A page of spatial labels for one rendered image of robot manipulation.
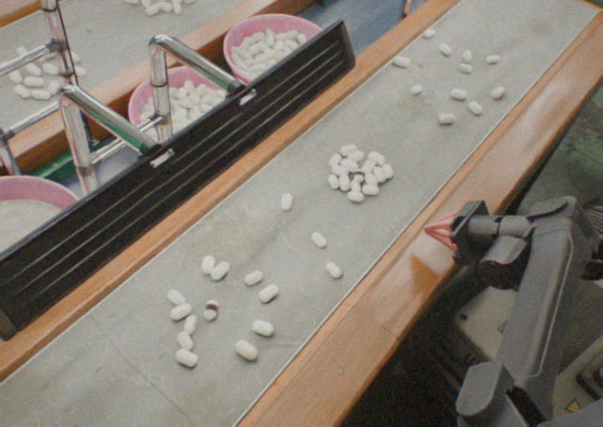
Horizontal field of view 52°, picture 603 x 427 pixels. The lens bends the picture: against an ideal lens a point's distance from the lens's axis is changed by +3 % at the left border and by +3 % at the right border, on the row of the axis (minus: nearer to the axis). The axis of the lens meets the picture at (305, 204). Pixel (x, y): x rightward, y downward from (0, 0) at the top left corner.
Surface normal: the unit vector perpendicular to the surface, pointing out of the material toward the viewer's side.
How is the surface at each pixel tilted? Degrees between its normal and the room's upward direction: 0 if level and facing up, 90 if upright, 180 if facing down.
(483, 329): 1
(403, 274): 0
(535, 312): 53
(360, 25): 0
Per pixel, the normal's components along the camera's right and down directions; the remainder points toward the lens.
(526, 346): -0.55, -0.80
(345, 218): 0.11, -0.62
